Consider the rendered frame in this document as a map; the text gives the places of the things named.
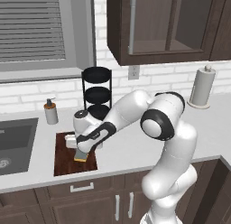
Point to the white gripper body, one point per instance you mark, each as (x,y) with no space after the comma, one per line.
(70,141)

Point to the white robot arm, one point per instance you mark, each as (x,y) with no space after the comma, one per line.
(168,161)

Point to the grey and yellow sponge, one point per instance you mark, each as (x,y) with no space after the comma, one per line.
(80,155)

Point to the dark wooden cutting board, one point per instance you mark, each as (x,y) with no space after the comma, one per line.
(64,161)

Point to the grey soap dispenser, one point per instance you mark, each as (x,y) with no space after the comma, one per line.
(51,113)

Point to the dark brown drawer front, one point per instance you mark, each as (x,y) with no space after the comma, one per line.
(60,188)

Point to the black three-tier stand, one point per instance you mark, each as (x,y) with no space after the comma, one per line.
(97,95)

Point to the grey sink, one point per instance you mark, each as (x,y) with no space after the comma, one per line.
(13,146)

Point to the dark brown cupboard door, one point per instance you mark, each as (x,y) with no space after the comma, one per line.
(84,211)
(140,203)

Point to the dark brown sink cupboard front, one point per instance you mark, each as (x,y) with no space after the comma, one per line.
(21,208)

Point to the window with grey blinds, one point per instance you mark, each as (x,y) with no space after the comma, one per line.
(33,32)

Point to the paper towel roll on holder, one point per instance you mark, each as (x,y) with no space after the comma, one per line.
(202,87)

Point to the dark brown corner cupboard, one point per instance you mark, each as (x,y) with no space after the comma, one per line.
(213,194)

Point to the glass cupboard door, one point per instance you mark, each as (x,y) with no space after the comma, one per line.
(168,23)

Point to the white wall outlet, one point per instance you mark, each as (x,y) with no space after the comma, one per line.
(133,72)

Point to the dark brown wall cupboard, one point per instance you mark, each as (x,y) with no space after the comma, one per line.
(115,29)

